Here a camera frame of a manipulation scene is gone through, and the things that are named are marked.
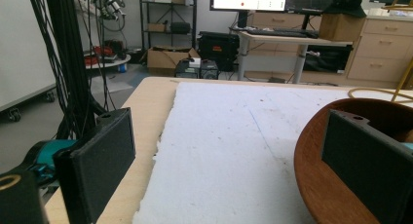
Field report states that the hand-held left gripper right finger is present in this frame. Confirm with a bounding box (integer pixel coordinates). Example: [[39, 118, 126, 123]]
[[320, 109, 413, 224]]

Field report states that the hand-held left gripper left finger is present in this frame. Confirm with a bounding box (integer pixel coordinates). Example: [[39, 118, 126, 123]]
[[53, 107, 136, 224]]

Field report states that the wooden drawer cabinet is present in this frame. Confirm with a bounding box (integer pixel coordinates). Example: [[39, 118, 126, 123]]
[[345, 17, 413, 90]]

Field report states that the black computer under desk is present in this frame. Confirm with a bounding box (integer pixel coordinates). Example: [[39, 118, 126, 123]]
[[303, 44, 354, 74]]

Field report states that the black metal shelf rack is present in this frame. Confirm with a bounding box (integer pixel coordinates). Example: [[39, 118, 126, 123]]
[[138, 0, 199, 53]]

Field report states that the black keyboard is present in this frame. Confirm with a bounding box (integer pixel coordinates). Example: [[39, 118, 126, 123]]
[[246, 27, 319, 40]]

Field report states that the black cable bundle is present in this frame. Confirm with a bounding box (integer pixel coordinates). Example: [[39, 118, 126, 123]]
[[26, 0, 117, 140]]

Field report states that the black hat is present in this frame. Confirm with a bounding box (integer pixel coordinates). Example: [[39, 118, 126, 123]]
[[323, 0, 368, 19]]

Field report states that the light standing desk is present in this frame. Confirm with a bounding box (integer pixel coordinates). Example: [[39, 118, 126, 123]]
[[236, 30, 354, 85]]

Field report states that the brown wooden bowl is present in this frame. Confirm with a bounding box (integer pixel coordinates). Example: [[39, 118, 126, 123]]
[[293, 97, 413, 224]]

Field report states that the round white table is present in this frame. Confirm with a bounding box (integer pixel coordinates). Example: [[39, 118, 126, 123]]
[[83, 50, 132, 70]]

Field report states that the closed cardboard box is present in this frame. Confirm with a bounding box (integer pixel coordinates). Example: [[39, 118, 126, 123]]
[[318, 13, 367, 43]]

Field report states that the dark computer monitor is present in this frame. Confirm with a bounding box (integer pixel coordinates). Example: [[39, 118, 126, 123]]
[[285, 0, 339, 31]]

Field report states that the white foam mat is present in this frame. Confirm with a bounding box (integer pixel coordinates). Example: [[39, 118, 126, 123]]
[[131, 82, 413, 224]]

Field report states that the small black electronic box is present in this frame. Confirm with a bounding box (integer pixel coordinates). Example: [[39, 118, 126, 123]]
[[199, 59, 220, 80], [174, 58, 201, 79]]

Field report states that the open cardboard box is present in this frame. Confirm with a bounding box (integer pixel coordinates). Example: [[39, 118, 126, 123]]
[[146, 45, 202, 78]]

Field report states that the white cabinet on casters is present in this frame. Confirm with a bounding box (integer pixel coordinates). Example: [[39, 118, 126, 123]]
[[0, 0, 56, 123]]

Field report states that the yellow metal stand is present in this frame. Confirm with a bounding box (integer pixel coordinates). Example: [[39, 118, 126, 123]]
[[348, 56, 413, 104]]

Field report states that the black equipment case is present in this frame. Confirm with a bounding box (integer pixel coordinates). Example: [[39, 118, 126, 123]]
[[197, 30, 241, 73]]

